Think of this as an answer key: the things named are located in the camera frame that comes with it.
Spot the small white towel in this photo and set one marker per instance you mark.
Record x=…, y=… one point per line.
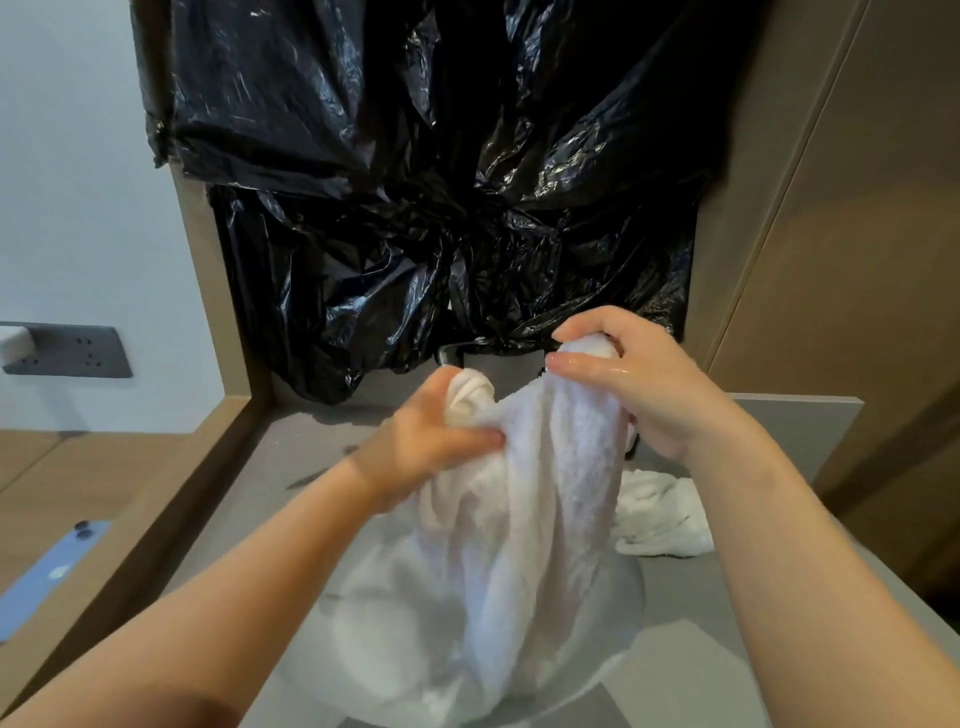
x=660, y=517

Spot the person's right forearm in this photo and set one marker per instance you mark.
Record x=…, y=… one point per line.
x=810, y=585

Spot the grey wall socket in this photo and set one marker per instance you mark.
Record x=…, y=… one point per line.
x=82, y=351

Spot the black plastic bag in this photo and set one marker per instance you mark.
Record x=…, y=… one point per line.
x=420, y=172

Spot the person's left forearm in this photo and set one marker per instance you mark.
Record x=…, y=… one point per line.
x=202, y=607

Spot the person's right hand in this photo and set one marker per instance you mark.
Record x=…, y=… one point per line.
x=660, y=390

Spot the white wash basin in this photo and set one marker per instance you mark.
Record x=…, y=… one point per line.
x=375, y=637

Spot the blue smartphone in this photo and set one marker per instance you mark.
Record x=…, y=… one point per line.
x=45, y=574

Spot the white plug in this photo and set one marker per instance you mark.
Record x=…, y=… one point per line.
x=15, y=349

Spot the person's left hand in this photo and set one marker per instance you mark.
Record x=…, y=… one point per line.
x=409, y=450

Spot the person's right thumb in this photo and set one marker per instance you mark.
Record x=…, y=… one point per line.
x=589, y=371

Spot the person's left thumb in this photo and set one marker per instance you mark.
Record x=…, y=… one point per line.
x=472, y=441

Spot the large white towel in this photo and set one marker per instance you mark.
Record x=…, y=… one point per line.
x=532, y=510

